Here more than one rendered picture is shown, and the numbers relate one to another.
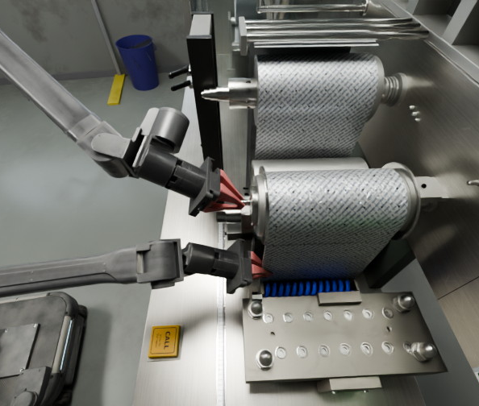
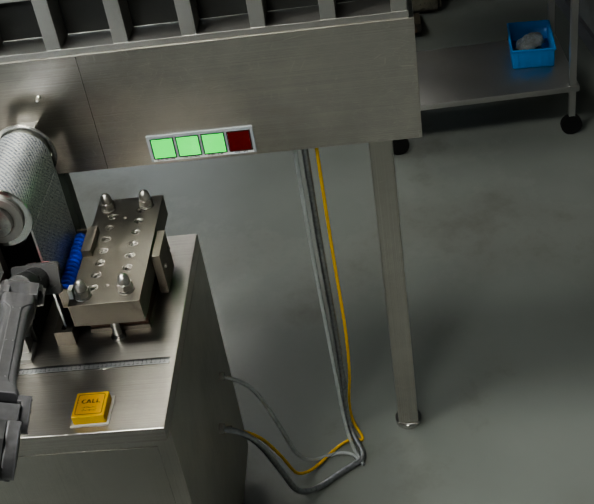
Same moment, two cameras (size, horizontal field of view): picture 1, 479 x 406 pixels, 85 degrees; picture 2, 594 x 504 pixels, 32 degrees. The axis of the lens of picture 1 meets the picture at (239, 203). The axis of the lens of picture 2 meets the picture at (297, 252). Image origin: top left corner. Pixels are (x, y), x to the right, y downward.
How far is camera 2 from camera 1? 1.94 m
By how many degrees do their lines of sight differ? 56
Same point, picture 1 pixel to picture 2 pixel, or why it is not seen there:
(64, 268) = (9, 324)
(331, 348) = (129, 251)
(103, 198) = not seen: outside the picture
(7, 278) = (6, 350)
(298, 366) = (136, 270)
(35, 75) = not seen: outside the picture
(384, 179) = (11, 139)
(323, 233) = (37, 188)
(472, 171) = (28, 97)
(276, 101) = not seen: outside the picture
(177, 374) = (129, 396)
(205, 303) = (59, 382)
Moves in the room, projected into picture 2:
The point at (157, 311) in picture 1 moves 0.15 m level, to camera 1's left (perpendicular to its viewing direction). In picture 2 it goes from (54, 426) to (35, 483)
